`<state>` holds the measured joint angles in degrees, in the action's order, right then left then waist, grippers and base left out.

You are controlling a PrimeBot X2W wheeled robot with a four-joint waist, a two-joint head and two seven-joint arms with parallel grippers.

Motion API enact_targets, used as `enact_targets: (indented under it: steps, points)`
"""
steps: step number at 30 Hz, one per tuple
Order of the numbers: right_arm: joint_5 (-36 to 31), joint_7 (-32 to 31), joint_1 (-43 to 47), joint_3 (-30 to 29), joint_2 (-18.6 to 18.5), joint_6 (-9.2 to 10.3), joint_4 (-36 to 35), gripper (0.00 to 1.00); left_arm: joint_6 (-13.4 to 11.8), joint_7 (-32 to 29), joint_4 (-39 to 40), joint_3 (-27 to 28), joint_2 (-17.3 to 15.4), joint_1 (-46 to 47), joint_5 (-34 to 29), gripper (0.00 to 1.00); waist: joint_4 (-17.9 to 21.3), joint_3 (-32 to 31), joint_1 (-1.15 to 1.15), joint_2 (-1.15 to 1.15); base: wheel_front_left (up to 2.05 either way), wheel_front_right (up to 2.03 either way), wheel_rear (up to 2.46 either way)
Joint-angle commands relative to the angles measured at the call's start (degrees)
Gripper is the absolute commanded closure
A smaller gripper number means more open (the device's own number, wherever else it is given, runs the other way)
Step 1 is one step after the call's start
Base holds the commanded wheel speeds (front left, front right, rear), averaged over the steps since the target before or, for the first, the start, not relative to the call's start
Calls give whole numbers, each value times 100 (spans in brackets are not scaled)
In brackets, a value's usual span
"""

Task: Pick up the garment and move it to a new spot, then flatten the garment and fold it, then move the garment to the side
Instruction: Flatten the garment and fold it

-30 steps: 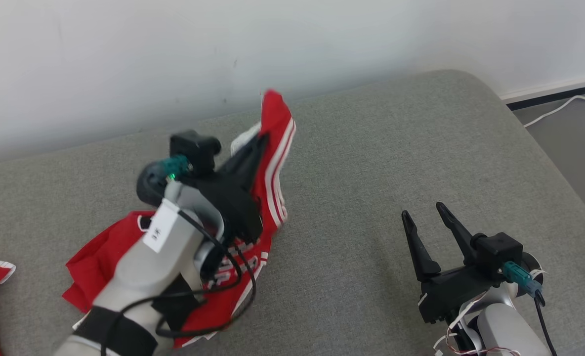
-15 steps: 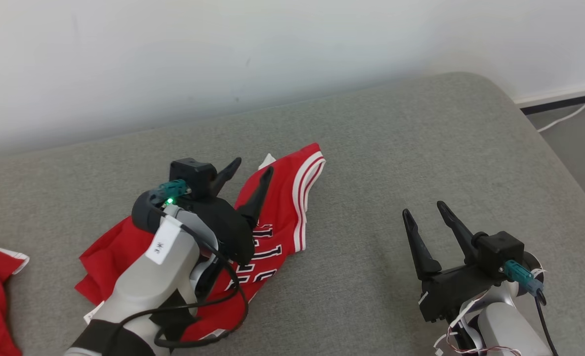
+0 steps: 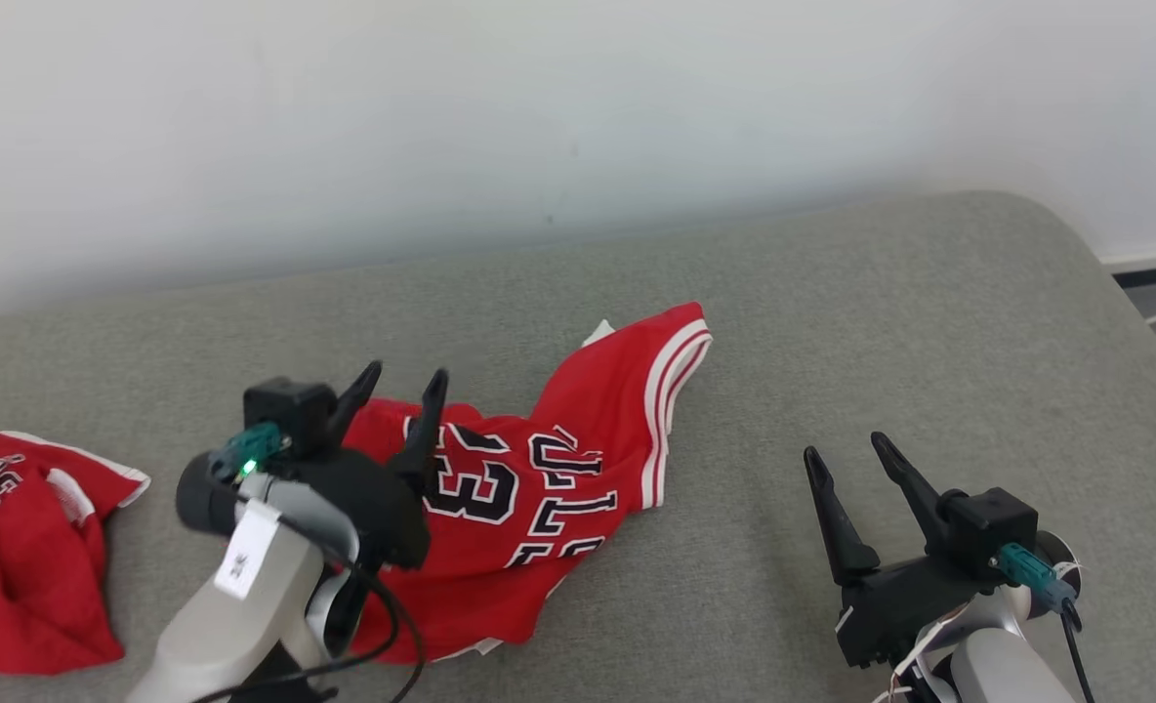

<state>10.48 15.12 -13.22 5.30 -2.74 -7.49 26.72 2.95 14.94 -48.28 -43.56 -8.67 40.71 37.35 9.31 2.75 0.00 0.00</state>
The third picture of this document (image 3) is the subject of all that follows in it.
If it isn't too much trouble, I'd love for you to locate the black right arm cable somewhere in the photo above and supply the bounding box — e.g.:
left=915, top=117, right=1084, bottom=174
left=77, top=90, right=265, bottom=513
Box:
left=1060, top=600, right=1098, bottom=703

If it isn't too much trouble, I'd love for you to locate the white paper label tag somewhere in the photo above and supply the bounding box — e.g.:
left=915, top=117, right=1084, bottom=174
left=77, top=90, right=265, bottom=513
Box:
left=214, top=499, right=282, bottom=600

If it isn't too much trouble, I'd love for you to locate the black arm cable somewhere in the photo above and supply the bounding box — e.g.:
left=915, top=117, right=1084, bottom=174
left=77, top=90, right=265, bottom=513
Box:
left=192, top=513, right=429, bottom=703
left=1060, top=600, right=1098, bottom=703

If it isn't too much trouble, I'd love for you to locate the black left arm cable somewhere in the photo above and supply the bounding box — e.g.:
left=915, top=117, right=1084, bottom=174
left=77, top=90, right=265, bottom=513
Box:
left=192, top=513, right=429, bottom=703

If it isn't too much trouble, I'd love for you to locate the red shorts white waistband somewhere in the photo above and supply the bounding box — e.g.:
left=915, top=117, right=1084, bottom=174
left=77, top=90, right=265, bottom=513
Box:
left=0, top=431, right=151, bottom=677

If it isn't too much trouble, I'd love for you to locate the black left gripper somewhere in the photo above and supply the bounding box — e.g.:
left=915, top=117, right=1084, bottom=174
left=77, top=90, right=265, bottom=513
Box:
left=290, top=361, right=450, bottom=573

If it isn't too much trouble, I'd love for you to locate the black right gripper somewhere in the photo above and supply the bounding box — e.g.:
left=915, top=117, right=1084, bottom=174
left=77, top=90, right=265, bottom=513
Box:
left=803, top=433, right=1005, bottom=671

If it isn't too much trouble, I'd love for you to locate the red basketball jersey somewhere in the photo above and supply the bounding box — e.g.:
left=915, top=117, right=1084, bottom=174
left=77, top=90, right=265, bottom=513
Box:
left=344, top=302, right=715, bottom=666

